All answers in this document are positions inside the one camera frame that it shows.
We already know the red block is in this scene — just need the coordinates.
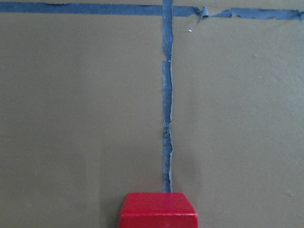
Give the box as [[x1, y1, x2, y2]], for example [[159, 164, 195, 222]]
[[119, 192, 199, 228]]

